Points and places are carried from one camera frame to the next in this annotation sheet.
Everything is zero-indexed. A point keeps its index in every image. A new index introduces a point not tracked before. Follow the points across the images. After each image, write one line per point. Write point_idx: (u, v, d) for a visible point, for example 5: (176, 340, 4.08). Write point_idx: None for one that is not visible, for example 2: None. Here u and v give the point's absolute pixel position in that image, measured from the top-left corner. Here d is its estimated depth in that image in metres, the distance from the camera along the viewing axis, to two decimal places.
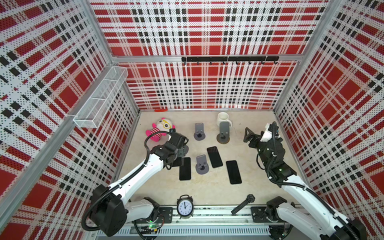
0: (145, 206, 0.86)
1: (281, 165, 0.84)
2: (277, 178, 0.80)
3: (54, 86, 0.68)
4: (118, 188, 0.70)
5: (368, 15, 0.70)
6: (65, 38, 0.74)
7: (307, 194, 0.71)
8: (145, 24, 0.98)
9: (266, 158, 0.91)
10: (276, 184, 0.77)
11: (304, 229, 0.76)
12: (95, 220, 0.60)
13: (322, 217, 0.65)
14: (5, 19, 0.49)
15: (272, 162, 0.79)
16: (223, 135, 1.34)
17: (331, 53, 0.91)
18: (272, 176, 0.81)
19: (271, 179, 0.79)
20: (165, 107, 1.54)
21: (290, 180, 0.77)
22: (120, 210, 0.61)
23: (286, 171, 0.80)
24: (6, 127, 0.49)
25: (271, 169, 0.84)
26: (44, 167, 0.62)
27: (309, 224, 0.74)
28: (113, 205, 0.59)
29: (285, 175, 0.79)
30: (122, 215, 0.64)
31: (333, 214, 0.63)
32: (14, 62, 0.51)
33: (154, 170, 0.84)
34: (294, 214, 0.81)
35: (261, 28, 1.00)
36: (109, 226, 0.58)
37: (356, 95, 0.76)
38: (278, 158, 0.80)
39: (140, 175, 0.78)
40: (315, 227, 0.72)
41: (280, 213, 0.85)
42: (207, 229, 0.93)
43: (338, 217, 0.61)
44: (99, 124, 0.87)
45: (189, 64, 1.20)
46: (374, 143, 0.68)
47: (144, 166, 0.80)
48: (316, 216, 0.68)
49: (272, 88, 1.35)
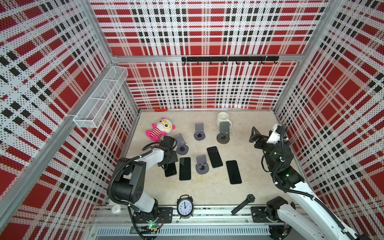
0: (148, 198, 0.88)
1: (287, 169, 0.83)
2: (283, 183, 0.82)
3: (54, 86, 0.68)
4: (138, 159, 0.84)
5: (368, 15, 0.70)
6: (65, 38, 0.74)
7: (315, 204, 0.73)
8: (145, 24, 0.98)
9: (272, 161, 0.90)
10: (282, 189, 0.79)
11: (305, 235, 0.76)
12: (118, 192, 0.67)
13: (330, 230, 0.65)
14: (5, 19, 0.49)
15: (279, 167, 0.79)
16: (223, 135, 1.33)
17: (331, 53, 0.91)
18: (278, 181, 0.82)
19: (277, 185, 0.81)
20: (165, 107, 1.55)
21: (298, 188, 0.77)
22: (142, 174, 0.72)
23: (293, 177, 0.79)
24: (6, 126, 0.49)
25: (277, 173, 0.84)
26: (45, 166, 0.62)
27: (312, 230, 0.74)
28: (138, 167, 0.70)
29: (292, 181, 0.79)
30: (143, 182, 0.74)
31: (342, 229, 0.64)
32: (14, 62, 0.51)
33: (159, 156, 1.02)
34: (295, 218, 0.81)
35: (261, 28, 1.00)
36: (133, 189, 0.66)
37: (356, 95, 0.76)
38: (284, 163, 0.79)
39: (150, 156, 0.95)
40: (317, 234, 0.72)
41: (280, 214, 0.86)
42: (207, 228, 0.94)
43: (347, 232, 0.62)
44: (99, 124, 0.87)
45: (189, 64, 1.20)
46: (374, 143, 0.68)
47: (152, 150, 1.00)
48: (323, 228, 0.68)
49: (272, 88, 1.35)
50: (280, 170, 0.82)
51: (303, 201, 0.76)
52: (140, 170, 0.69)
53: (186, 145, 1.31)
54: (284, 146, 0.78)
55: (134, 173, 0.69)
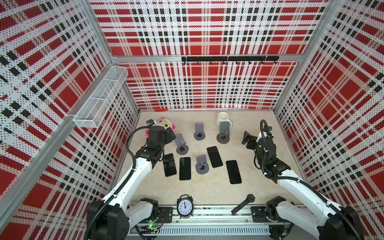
0: (145, 206, 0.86)
1: (276, 161, 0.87)
2: (273, 174, 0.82)
3: (54, 86, 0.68)
4: (114, 198, 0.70)
5: (368, 15, 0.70)
6: (65, 38, 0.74)
7: (301, 186, 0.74)
8: (145, 24, 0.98)
9: (259, 156, 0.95)
10: (272, 179, 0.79)
11: (304, 225, 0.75)
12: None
13: (315, 206, 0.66)
14: (5, 18, 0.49)
15: (266, 157, 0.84)
16: (223, 135, 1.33)
17: (331, 53, 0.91)
18: (267, 172, 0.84)
19: (266, 175, 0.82)
20: (165, 107, 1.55)
21: (285, 174, 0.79)
22: (121, 218, 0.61)
23: (281, 166, 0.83)
24: (6, 126, 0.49)
25: (266, 166, 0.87)
26: (44, 166, 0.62)
27: (307, 218, 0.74)
28: (113, 214, 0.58)
29: (279, 170, 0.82)
30: (126, 222, 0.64)
31: (325, 202, 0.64)
32: (14, 62, 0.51)
33: (144, 173, 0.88)
34: (292, 211, 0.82)
35: (261, 28, 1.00)
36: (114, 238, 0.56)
37: (356, 94, 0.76)
38: (270, 153, 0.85)
39: (132, 181, 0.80)
40: (312, 220, 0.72)
41: (279, 211, 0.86)
42: (207, 228, 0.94)
43: (330, 204, 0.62)
44: (99, 124, 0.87)
45: (189, 64, 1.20)
46: (374, 143, 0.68)
47: (134, 170, 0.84)
48: (312, 207, 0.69)
49: (272, 88, 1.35)
50: (267, 162, 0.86)
51: (290, 186, 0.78)
52: (116, 217, 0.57)
53: (186, 144, 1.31)
54: (266, 138, 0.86)
55: (110, 222, 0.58)
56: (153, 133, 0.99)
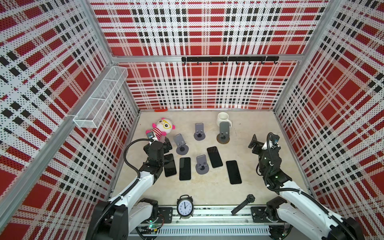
0: (145, 206, 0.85)
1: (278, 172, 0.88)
2: (274, 186, 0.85)
3: (54, 86, 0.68)
4: (120, 199, 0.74)
5: (368, 15, 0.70)
6: (65, 38, 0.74)
7: (303, 197, 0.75)
8: (145, 24, 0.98)
9: (261, 165, 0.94)
10: (274, 191, 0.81)
11: (307, 232, 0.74)
12: None
13: (318, 218, 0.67)
14: (5, 19, 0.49)
15: (270, 170, 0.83)
16: (223, 135, 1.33)
17: (331, 53, 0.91)
18: (270, 184, 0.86)
19: (269, 187, 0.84)
20: (165, 107, 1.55)
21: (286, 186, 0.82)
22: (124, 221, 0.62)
23: (282, 178, 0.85)
24: (6, 126, 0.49)
25: (269, 177, 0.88)
26: (45, 166, 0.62)
27: (310, 225, 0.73)
28: (119, 212, 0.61)
29: (281, 181, 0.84)
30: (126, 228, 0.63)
31: (327, 214, 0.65)
32: (14, 62, 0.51)
33: (146, 184, 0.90)
34: (295, 215, 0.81)
35: (261, 28, 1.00)
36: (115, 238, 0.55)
37: (356, 95, 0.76)
38: (275, 166, 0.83)
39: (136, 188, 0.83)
40: (316, 228, 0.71)
41: (280, 214, 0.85)
42: (207, 229, 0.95)
43: (332, 217, 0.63)
44: (99, 124, 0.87)
45: (189, 64, 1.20)
46: (374, 143, 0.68)
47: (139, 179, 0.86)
48: (314, 218, 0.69)
49: (272, 88, 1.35)
50: (271, 173, 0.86)
51: (293, 197, 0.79)
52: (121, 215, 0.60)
53: (186, 145, 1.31)
54: (271, 151, 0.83)
55: (114, 220, 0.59)
56: (153, 151, 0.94)
